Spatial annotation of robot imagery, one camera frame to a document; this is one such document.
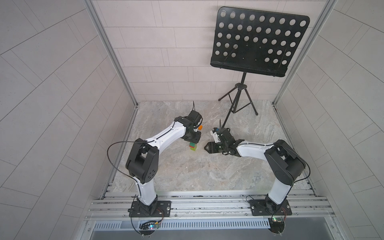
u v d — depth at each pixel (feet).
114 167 1.54
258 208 2.34
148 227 2.15
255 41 2.24
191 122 2.28
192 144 3.07
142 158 1.59
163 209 2.32
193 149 2.91
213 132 2.76
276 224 2.23
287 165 1.54
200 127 3.33
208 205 2.38
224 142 2.36
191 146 2.83
